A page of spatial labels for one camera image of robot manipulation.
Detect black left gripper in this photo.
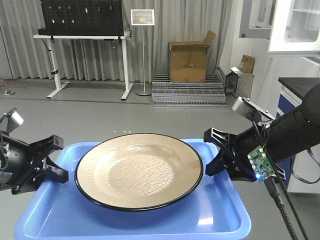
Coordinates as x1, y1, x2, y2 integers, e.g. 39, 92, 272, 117
0, 132, 69, 195

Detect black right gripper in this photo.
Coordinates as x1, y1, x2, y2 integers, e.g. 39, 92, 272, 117
203, 124, 263, 183

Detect blue plastic tray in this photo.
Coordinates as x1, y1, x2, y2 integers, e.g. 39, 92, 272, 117
14, 142, 252, 240

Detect beige plate with black rim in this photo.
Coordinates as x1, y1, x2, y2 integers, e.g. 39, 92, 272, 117
74, 133, 204, 212

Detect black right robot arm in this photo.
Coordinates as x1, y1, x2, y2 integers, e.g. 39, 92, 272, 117
203, 85, 320, 182

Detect green circuit board right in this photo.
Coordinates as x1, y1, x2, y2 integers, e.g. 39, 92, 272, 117
247, 146, 275, 182

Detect metal grating steps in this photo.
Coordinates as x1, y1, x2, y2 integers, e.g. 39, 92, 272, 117
151, 68, 230, 110

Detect small cardboard box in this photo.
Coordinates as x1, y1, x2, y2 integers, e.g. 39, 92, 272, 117
239, 54, 256, 74

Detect large cardboard box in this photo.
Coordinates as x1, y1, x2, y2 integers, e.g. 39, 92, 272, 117
169, 30, 216, 83

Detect white standing desk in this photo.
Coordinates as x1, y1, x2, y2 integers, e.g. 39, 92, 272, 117
33, 30, 133, 101

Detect black pegboard panel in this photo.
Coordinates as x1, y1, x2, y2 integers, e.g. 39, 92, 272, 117
40, 0, 124, 37

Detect sign on metal stand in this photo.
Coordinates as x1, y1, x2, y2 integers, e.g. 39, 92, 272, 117
130, 9, 155, 97

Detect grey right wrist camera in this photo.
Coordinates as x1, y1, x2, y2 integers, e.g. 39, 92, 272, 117
232, 96, 254, 121

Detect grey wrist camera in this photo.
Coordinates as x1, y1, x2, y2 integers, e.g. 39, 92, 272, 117
0, 107, 24, 134
232, 96, 254, 121

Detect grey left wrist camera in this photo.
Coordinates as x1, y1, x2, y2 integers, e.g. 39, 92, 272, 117
0, 107, 24, 134

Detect black braided cable right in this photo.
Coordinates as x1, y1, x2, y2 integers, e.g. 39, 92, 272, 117
264, 177, 311, 240

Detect white wall cabinet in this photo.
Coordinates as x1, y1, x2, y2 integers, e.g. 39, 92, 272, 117
239, 0, 320, 57

